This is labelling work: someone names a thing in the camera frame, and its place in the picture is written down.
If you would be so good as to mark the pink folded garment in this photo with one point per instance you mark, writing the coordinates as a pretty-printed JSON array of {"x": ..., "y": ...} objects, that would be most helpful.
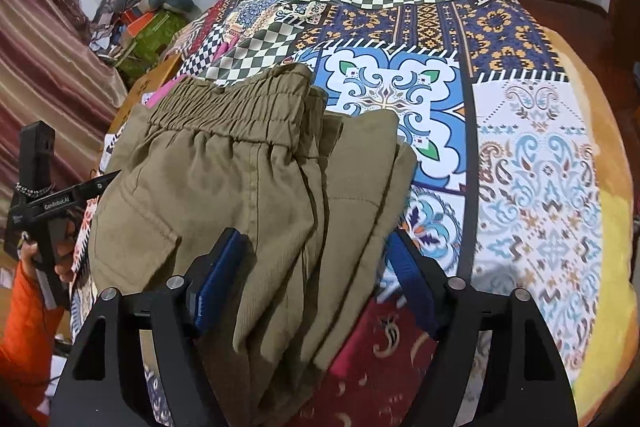
[{"x": 161, "y": 96}]

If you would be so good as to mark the orange patterned box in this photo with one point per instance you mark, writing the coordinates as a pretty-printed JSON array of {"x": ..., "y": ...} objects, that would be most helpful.
[{"x": 142, "y": 19}]

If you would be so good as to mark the olive khaki pants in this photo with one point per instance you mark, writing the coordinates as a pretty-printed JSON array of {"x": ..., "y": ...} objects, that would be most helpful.
[{"x": 225, "y": 187}]

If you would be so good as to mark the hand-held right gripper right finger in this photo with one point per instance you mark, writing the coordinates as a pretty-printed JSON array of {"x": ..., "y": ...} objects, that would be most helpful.
[{"x": 410, "y": 277}]

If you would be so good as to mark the person's left hand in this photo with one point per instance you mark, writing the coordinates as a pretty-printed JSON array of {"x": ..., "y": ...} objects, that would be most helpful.
[{"x": 66, "y": 257}]

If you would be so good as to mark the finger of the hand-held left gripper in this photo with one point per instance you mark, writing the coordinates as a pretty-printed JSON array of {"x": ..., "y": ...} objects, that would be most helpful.
[{"x": 102, "y": 184}]

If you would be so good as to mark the green patterned bag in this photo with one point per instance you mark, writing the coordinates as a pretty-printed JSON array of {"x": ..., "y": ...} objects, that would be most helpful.
[{"x": 150, "y": 47}]

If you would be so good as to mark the striped brown curtain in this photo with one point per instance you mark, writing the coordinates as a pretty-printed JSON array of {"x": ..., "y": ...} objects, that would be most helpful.
[{"x": 50, "y": 57}]

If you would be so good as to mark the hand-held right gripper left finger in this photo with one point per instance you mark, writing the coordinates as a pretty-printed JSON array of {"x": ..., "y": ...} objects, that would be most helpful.
[{"x": 220, "y": 277}]

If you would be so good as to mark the patchwork printed bedspread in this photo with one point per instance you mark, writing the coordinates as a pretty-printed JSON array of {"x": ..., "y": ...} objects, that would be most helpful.
[{"x": 525, "y": 187}]

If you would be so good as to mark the person's left forearm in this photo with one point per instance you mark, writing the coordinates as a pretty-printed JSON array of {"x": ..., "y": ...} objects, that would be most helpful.
[{"x": 25, "y": 347}]

